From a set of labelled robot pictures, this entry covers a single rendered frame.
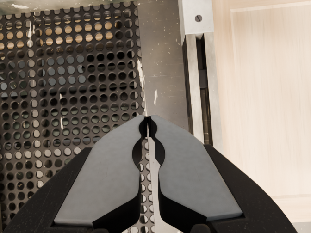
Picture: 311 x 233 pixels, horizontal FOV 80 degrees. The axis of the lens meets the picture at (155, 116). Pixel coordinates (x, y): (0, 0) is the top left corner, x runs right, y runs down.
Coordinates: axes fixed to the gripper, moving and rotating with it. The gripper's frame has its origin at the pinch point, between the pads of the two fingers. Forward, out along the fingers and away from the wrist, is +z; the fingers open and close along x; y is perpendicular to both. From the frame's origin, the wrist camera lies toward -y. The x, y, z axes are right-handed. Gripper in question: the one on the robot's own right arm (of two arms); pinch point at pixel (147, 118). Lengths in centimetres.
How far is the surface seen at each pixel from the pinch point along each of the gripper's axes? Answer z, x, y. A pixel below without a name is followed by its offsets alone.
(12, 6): 43, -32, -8
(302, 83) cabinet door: 28.8, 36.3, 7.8
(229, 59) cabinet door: 32.8, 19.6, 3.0
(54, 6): 44, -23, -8
